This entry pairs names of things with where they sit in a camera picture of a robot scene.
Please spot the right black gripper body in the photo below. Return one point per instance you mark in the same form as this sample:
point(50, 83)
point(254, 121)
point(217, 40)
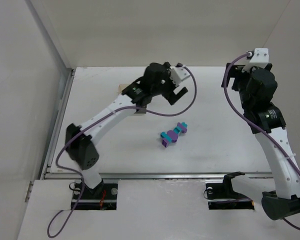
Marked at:
point(232, 75)

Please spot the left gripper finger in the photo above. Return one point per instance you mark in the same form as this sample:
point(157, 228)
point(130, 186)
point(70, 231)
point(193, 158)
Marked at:
point(172, 98)
point(181, 93)

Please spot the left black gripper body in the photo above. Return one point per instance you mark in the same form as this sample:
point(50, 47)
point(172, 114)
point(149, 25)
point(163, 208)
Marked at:
point(172, 93)

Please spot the teal long lego brick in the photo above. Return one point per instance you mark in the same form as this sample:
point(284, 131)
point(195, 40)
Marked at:
point(165, 136)

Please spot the purple round lego brick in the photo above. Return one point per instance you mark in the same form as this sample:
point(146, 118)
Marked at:
point(172, 136)

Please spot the small purple lego brick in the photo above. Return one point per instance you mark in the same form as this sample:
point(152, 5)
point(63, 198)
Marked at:
point(165, 142)

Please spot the purple curved boat lego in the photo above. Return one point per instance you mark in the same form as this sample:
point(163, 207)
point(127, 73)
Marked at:
point(182, 128)

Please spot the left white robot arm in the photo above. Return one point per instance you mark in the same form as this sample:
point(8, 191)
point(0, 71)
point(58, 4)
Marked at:
point(81, 140)

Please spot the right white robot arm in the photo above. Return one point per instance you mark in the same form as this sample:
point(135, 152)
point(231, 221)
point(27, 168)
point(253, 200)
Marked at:
point(268, 126)

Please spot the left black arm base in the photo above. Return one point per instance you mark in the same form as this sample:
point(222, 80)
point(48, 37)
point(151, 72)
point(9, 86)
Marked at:
point(105, 200)

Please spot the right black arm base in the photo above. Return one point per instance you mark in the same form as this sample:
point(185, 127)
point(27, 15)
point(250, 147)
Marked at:
point(219, 198)

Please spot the grey transparent container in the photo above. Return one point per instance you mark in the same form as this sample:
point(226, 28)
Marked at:
point(141, 110)

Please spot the amber transparent container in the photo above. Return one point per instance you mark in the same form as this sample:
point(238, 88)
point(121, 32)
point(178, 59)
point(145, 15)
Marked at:
point(121, 87)

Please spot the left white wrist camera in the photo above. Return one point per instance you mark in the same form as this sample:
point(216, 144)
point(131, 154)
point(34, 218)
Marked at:
point(178, 74)

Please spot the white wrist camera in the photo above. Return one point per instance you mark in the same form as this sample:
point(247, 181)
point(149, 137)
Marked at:
point(178, 74)
point(258, 58)

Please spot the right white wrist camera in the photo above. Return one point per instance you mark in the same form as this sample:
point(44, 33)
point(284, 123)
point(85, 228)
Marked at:
point(258, 58)

